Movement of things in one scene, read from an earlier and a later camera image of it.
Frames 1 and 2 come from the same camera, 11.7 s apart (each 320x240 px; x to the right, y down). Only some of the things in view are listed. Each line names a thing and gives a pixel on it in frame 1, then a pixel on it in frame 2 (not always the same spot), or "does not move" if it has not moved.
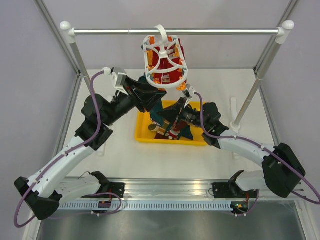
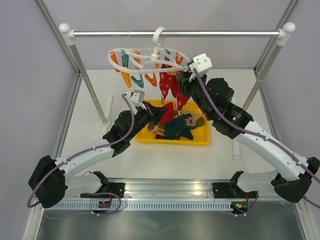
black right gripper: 171,114 → 185,83
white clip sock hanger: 165,65 → 141,60
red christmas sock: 173,65 → 168,114
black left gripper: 148,98 → 154,113
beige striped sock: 160,133 does not move
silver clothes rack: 282,32 does not move
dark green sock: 185,132 → 177,124
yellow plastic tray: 144,120 does not move
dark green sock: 153,112 → 187,133
